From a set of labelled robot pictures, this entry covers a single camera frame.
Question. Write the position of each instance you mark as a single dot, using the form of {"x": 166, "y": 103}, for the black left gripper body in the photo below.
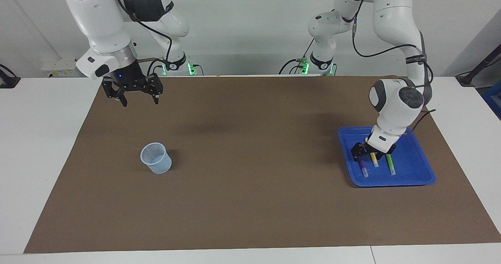
{"x": 377, "y": 148}

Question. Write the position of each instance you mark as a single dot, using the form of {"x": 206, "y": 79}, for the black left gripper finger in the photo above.
{"x": 357, "y": 151}
{"x": 380, "y": 155}

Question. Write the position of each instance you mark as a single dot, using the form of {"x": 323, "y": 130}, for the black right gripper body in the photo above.
{"x": 128, "y": 76}

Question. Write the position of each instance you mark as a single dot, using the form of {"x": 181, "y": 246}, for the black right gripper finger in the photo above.
{"x": 154, "y": 85}
{"x": 114, "y": 91}

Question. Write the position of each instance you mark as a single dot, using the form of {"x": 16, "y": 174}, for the yellow pen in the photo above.
{"x": 374, "y": 160}

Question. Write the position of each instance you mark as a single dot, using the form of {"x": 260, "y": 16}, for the green pen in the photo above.
{"x": 390, "y": 164}

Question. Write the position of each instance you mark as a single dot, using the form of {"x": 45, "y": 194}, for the purple pen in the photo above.
{"x": 364, "y": 168}

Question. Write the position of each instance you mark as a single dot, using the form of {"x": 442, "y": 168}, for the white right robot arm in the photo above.
{"x": 113, "y": 25}

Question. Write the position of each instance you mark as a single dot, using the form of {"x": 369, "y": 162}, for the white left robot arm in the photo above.
{"x": 395, "y": 80}

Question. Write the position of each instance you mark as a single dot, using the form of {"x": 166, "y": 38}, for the blue plastic tray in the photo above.
{"x": 415, "y": 170}

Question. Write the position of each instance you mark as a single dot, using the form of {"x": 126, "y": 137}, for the white power strip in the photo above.
{"x": 58, "y": 66}

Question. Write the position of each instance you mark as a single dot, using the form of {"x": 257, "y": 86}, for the clear plastic cup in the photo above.
{"x": 158, "y": 164}

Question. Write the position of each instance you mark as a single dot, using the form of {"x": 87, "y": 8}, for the brown table mat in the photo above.
{"x": 250, "y": 201}

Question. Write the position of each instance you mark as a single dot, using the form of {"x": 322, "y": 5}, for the blue crate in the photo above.
{"x": 493, "y": 99}

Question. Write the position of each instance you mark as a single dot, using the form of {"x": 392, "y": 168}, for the black pole stand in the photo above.
{"x": 477, "y": 69}

